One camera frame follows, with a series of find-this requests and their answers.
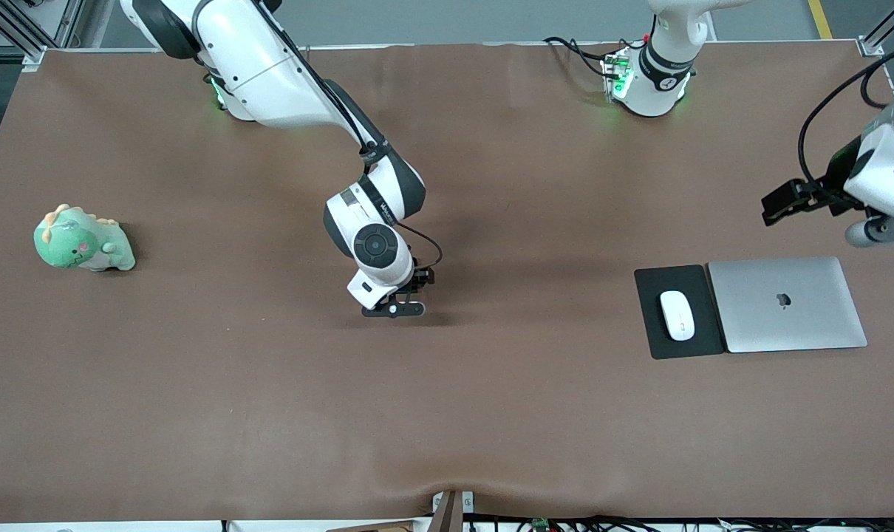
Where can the brown table cover cloth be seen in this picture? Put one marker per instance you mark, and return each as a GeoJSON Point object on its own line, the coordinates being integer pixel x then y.
{"type": "Point", "coordinates": [343, 414]}

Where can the black mouse pad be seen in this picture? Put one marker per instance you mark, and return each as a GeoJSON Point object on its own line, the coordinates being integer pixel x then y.
{"type": "Point", "coordinates": [646, 325]}

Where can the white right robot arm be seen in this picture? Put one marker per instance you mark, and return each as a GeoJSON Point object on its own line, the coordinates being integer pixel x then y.
{"type": "Point", "coordinates": [270, 74]}

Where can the white computer mouse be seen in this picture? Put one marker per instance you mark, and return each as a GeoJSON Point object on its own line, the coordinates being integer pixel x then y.
{"type": "Point", "coordinates": [677, 316]}

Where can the aluminium frame strut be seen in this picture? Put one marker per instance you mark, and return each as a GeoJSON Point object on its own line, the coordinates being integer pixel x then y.
{"type": "Point", "coordinates": [29, 53]}
{"type": "Point", "coordinates": [869, 46]}

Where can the brown wooden post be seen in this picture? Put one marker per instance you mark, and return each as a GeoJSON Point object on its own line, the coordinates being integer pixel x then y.
{"type": "Point", "coordinates": [447, 513]}

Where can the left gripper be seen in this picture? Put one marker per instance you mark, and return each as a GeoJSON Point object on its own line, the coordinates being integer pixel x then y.
{"type": "Point", "coordinates": [833, 179]}

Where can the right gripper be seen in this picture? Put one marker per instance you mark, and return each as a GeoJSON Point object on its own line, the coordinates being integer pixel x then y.
{"type": "Point", "coordinates": [420, 277]}

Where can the small green circuit board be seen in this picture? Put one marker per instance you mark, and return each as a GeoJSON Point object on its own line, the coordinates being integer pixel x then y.
{"type": "Point", "coordinates": [541, 524]}

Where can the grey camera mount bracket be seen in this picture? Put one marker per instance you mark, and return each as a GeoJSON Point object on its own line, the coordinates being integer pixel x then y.
{"type": "Point", "coordinates": [468, 502]}

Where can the silver laptop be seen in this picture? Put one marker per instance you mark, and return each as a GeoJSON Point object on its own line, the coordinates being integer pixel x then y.
{"type": "Point", "coordinates": [787, 304]}

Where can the green dinosaur plush toy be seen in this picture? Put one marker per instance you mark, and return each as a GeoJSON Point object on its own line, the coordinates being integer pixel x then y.
{"type": "Point", "coordinates": [77, 244]}

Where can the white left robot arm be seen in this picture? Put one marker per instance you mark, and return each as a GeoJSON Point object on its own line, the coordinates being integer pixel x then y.
{"type": "Point", "coordinates": [657, 81]}

